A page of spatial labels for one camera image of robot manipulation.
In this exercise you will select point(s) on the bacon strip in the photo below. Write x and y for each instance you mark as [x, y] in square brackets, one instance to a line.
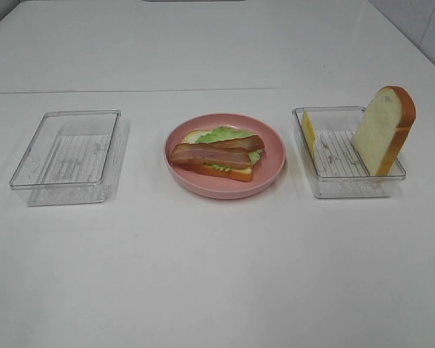
[196, 154]
[248, 144]

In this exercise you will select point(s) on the bread slice with orange crust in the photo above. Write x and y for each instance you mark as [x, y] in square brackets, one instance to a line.
[245, 174]

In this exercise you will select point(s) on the green lettuce leaf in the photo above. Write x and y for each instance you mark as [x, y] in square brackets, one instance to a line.
[225, 133]

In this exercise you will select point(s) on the pink round plate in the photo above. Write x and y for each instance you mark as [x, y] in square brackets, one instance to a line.
[265, 172]

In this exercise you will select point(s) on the yellow cheese slice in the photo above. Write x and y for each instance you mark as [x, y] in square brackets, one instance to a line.
[309, 133]

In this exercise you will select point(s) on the clear right plastic container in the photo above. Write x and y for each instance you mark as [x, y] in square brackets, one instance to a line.
[338, 171]

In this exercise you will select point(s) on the clear plastic container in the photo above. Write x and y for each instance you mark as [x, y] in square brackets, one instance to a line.
[74, 157]
[338, 171]

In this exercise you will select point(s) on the clear left plastic container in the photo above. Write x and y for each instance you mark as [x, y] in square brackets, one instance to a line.
[74, 157]

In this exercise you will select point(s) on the upright bread slice right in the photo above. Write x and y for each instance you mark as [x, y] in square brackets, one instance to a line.
[384, 128]

